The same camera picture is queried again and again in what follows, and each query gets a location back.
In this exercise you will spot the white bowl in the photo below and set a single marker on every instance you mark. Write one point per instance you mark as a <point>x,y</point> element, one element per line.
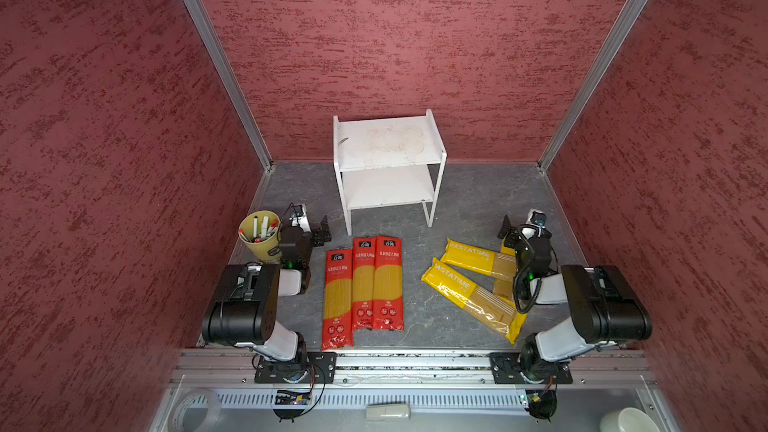
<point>627,420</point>

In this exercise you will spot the clear tape roll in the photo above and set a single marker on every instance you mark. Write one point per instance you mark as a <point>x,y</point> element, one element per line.
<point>196,410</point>

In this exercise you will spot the yellow pasta bag front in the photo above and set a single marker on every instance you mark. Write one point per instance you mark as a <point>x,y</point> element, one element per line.
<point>495,312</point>

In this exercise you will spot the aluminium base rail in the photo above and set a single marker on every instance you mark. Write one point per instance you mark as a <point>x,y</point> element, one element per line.
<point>434,380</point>

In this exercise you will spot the white two-tier shelf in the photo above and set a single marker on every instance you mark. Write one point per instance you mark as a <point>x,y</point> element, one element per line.
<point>388,163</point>

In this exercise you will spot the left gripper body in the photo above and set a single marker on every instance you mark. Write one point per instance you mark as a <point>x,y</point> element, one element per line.
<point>315,234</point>

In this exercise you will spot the yellow pasta bag rear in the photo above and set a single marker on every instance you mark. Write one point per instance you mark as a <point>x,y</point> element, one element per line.
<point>482,261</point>

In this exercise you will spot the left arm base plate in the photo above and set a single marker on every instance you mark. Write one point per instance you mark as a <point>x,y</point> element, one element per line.
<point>310,368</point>

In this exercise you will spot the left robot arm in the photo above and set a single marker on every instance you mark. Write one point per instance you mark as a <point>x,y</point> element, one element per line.
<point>243,310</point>

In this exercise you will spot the yellow pen holder cup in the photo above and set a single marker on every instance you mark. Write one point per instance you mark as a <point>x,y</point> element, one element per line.
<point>260,233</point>

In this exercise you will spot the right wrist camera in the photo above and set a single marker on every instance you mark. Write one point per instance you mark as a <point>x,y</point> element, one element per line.
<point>535,225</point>

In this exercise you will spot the yellow pasta bag underneath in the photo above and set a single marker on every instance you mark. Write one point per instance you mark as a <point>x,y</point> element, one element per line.
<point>504,291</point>

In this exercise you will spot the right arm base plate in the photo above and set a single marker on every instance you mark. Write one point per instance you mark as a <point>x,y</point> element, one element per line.
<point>516,368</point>

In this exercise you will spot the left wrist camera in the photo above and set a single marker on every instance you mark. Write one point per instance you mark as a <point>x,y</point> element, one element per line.
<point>298,217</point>

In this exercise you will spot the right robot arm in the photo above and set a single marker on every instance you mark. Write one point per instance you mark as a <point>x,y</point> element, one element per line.
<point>604,310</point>

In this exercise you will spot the yellow pasta bag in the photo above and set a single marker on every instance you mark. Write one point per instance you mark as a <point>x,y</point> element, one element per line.
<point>495,312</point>
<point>482,261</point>

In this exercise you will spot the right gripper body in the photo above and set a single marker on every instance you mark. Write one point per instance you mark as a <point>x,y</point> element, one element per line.
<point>517,237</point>

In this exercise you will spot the red spaghetti bag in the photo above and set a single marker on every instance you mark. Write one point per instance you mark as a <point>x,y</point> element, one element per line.
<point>364,254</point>
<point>337,327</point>
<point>388,311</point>

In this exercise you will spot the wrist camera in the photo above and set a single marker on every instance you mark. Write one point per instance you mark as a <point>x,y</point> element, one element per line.
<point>298,217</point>
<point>535,225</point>

